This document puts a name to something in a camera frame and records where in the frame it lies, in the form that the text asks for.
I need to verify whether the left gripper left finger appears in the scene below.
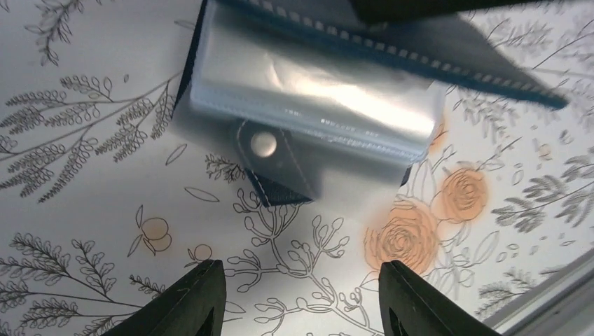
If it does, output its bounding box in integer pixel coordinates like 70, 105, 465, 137
103, 260, 226, 336

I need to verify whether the floral table mat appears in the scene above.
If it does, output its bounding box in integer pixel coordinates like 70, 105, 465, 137
1, 1, 593, 335

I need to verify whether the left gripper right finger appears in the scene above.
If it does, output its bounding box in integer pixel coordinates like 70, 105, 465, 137
379, 260, 499, 336

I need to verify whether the blue card holder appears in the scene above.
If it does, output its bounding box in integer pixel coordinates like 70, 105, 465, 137
173, 1, 568, 208

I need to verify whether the aluminium rail frame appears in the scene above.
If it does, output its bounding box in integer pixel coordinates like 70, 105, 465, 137
484, 250, 593, 336

